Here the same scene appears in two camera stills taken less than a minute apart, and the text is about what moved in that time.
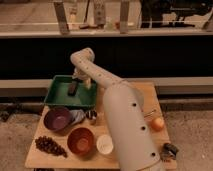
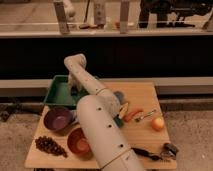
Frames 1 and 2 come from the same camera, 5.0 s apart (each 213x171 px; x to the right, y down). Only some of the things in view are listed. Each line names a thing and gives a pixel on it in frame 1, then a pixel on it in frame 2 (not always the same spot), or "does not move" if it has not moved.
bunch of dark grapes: x=50 y=145 does not move
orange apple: x=157 y=124 does not move
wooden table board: x=80 y=137 does not move
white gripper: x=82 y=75 -> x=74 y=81
